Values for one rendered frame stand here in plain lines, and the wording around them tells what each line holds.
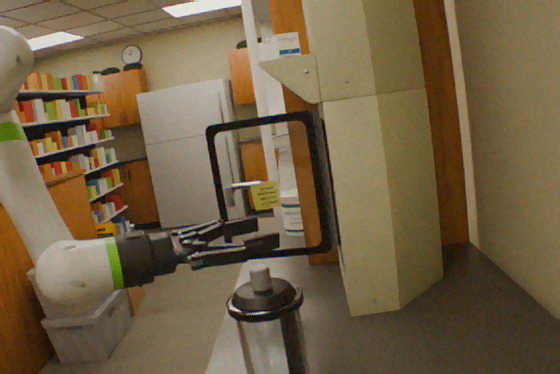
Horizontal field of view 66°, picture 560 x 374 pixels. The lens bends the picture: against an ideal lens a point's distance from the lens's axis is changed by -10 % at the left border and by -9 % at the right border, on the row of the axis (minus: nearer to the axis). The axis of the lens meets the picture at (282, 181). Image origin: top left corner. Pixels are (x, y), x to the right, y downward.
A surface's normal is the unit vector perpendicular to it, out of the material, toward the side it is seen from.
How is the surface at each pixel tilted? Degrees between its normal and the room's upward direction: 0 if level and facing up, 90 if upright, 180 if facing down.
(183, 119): 90
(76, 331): 96
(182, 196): 90
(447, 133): 90
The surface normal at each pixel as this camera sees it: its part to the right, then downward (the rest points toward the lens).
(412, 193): 0.67, 0.03
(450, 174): -0.04, 0.18
